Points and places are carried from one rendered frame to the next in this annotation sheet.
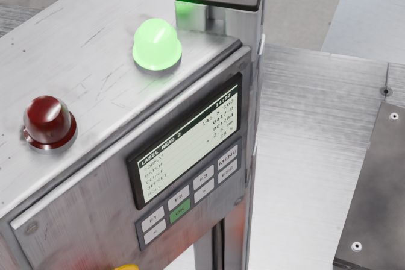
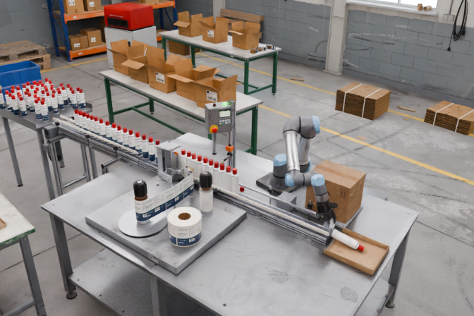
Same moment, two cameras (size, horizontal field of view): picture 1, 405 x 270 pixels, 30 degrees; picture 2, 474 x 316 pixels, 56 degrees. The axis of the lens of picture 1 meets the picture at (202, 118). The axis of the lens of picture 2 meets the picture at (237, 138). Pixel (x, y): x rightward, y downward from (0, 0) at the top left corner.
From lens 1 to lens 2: 2.71 m
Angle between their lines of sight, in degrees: 34
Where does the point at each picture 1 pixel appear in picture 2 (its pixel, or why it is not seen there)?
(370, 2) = not seen: hidden behind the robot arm
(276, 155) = (256, 171)
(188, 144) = (224, 113)
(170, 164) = (222, 113)
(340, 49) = not seen: hidden behind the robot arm
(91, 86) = (219, 105)
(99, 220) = (215, 116)
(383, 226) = (266, 179)
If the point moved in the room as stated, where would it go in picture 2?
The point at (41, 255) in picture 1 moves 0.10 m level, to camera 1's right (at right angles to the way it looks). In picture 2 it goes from (210, 115) to (223, 117)
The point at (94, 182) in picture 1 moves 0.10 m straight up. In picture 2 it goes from (216, 110) to (215, 96)
